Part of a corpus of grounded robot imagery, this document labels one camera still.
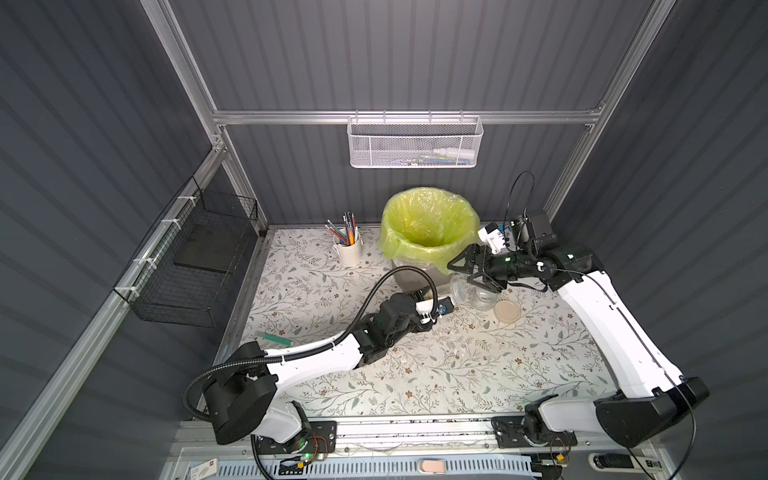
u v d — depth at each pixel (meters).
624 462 0.67
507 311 0.95
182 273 0.72
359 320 0.58
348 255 1.06
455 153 0.90
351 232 1.04
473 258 0.61
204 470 0.69
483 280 0.63
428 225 0.97
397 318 0.57
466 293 0.71
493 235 0.66
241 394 0.42
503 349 0.89
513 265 0.58
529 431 0.67
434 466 0.67
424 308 0.67
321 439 0.72
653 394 0.38
